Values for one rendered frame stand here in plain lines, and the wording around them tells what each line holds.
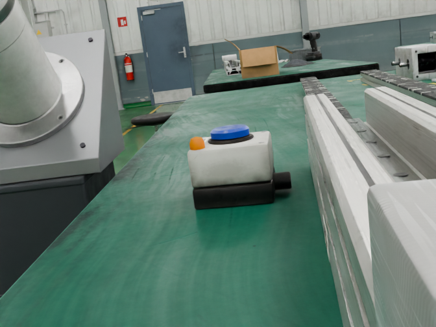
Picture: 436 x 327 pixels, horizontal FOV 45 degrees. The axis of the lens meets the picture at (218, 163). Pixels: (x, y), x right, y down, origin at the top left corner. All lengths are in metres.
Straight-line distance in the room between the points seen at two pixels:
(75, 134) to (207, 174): 0.36
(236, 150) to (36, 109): 0.42
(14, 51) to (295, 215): 0.46
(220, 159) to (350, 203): 0.31
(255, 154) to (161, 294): 0.20
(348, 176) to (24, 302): 0.24
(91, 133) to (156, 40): 10.96
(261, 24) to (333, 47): 1.63
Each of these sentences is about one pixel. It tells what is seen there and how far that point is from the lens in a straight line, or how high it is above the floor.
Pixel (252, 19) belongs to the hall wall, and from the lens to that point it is 11.71.
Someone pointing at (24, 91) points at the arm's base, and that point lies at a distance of 0.82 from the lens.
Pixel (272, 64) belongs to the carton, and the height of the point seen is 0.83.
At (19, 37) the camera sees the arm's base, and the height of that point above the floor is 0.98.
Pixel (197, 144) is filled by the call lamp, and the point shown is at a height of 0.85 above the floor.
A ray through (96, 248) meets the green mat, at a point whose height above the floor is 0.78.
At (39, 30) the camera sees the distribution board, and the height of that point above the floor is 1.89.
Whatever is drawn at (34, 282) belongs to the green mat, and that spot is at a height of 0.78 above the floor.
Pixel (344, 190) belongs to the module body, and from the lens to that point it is 0.23.
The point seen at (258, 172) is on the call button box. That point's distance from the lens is 0.51.
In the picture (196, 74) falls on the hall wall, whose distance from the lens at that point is 11.71.
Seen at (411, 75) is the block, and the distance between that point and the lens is 1.64.
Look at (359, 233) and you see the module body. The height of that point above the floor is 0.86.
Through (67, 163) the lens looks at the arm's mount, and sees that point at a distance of 0.81.
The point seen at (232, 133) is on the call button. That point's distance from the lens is 0.52.
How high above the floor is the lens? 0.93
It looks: 12 degrees down
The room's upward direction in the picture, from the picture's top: 7 degrees counter-clockwise
